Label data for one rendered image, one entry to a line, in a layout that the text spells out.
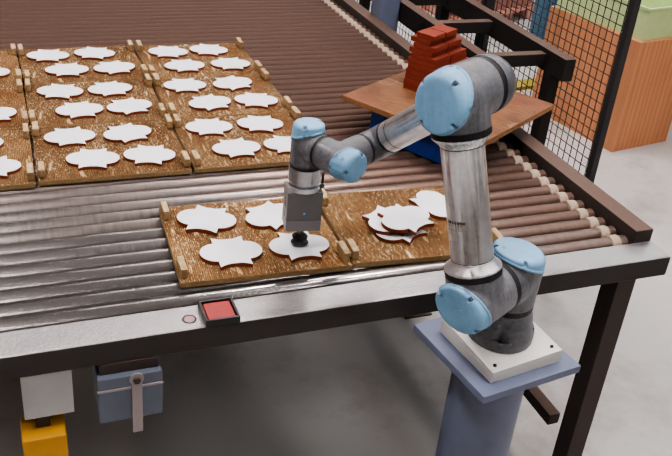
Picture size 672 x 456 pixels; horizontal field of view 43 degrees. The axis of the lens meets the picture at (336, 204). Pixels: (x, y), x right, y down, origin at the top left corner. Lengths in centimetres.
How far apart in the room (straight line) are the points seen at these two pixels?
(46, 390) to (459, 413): 91
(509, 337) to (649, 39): 356
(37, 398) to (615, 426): 206
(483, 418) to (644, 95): 363
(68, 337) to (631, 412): 215
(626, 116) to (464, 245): 374
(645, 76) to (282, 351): 295
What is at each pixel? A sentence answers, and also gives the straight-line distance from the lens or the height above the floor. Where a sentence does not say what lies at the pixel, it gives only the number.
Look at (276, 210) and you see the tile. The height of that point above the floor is 95.
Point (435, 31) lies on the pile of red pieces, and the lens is 283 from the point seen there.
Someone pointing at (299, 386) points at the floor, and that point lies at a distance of 312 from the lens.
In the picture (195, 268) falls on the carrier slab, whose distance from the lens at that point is 201.
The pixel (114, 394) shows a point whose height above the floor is 79.
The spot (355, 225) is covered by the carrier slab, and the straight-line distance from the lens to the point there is 222.
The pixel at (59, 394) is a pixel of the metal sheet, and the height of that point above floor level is 79.
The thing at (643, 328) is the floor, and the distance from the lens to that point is 381.
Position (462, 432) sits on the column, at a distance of 206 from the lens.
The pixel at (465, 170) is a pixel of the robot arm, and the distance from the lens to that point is 162.
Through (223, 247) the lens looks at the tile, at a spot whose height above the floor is 95.
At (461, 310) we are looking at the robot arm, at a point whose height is 107.
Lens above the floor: 204
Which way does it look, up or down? 29 degrees down
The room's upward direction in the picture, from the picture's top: 6 degrees clockwise
